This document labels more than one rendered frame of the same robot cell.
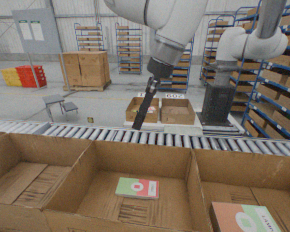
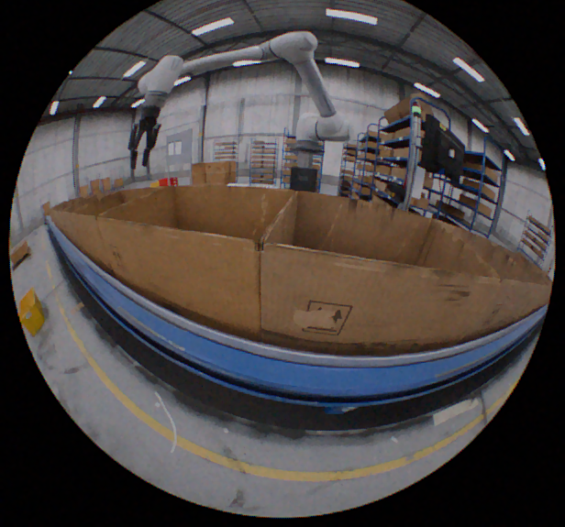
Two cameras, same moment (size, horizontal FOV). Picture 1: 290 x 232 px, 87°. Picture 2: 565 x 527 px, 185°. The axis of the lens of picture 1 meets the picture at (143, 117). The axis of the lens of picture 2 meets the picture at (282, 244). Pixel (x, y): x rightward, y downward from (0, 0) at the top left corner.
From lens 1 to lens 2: 0.63 m
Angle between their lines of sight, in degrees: 1
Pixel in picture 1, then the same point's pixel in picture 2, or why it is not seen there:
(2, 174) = not seen: hidden behind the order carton
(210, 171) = (194, 218)
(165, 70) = (146, 111)
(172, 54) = (149, 98)
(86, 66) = (211, 174)
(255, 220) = not seen: hidden behind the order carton
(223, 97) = (304, 181)
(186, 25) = (155, 80)
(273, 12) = (315, 91)
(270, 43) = (332, 121)
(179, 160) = not seen: hidden behind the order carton
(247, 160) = (225, 197)
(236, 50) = (309, 130)
